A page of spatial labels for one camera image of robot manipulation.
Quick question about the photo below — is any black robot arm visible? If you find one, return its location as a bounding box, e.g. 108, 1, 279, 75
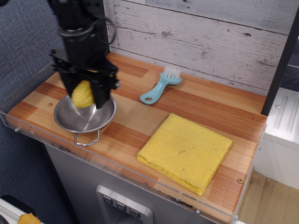
48, 0, 119, 109

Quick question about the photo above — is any black right frame post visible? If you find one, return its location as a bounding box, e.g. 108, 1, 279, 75
260, 0, 299, 116

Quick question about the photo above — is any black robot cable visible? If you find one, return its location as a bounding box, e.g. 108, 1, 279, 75
98, 16, 117, 45

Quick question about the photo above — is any black left frame post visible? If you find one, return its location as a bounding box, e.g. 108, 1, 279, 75
94, 0, 110, 56

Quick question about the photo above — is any white ridged side cabinet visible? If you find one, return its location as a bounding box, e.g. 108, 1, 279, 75
253, 88, 299, 189

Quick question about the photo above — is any stainless steel two-handled bowl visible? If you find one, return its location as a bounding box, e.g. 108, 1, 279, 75
54, 96, 117, 147

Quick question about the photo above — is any light blue dish brush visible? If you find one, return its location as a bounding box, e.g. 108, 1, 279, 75
140, 66, 182, 105

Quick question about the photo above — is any black frame post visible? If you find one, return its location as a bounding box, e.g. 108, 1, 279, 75
94, 0, 110, 56
260, 0, 299, 116

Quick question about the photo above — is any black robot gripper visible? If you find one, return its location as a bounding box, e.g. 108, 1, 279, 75
50, 29, 121, 109

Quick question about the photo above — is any folded yellow cloth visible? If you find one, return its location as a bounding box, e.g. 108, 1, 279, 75
137, 113, 233, 196

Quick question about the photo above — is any clear acrylic edge guard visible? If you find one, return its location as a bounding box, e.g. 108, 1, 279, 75
0, 35, 267, 223

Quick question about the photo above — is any grey toy fridge cabinet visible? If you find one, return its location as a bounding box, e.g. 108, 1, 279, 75
43, 142, 225, 224

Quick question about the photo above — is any silver dispenser button panel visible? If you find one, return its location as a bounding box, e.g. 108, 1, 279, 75
96, 184, 154, 224

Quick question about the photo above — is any small yellow object bottom left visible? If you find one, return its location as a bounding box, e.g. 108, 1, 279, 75
17, 213, 42, 224

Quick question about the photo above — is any yellow toy corn cob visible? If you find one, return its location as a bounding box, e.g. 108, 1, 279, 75
71, 80, 94, 108

